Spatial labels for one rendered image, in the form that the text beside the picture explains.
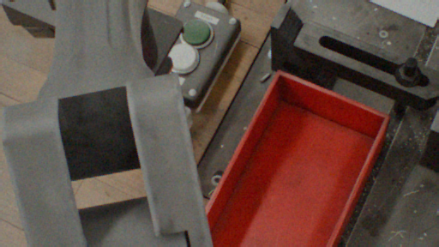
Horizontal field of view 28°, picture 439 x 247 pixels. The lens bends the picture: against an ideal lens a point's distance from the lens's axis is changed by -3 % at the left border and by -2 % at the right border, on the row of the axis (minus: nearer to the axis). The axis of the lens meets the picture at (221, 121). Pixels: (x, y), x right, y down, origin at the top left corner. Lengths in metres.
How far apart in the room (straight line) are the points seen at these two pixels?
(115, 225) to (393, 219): 0.47
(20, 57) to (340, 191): 0.38
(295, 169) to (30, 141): 0.49
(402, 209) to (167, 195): 0.48
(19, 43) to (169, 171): 0.59
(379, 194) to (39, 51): 0.40
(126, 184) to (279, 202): 0.15
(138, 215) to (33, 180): 0.06
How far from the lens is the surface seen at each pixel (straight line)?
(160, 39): 0.78
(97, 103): 0.45
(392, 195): 0.89
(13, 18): 0.78
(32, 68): 0.98
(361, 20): 0.98
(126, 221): 0.45
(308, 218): 0.87
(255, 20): 0.97
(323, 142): 0.90
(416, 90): 0.86
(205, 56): 0.92
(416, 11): 0.99
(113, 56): 0.47
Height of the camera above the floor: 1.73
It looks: 65 degrees down
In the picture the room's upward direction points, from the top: 8 degrees counter-clockwise
